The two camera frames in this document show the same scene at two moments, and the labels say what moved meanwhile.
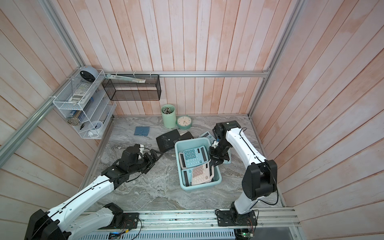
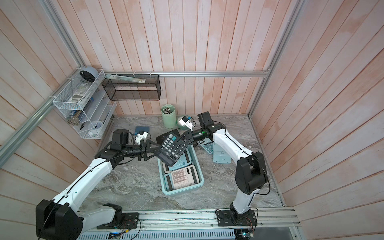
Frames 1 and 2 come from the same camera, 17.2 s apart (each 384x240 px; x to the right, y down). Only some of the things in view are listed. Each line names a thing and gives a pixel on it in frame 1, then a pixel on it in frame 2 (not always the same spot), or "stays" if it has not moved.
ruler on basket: x=125 y=78 stays
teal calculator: x=195 y=156 to x=185 y=159
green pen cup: x=168 y=113 stays
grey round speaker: x=89 y=73 stays
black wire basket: x=120 y=90 stays
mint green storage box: x=181 y=144 to x=168 y=192
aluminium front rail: x=265 y=217 stays
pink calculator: x=202 y=174 to x=184 y=177
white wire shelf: x=87 y=106 stays
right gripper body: x=220 y=153 to x=199 y=135
